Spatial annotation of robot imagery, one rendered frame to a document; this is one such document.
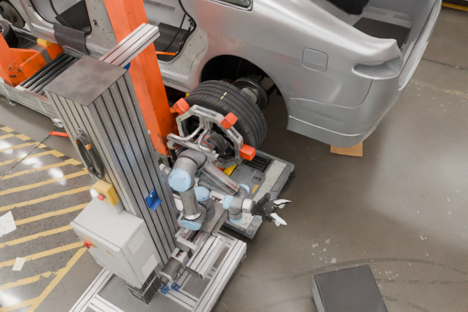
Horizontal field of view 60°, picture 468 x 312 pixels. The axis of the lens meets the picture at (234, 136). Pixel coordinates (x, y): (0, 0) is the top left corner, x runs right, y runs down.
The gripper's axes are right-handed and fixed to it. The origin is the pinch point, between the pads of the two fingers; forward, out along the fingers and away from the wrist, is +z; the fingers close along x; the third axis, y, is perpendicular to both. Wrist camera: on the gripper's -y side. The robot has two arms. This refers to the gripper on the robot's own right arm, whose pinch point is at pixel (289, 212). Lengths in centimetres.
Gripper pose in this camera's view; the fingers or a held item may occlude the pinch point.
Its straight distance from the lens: 214.4
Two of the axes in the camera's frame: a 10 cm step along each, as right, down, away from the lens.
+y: 0.3, 7.6, 6.4
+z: 9.6, 1.6, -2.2
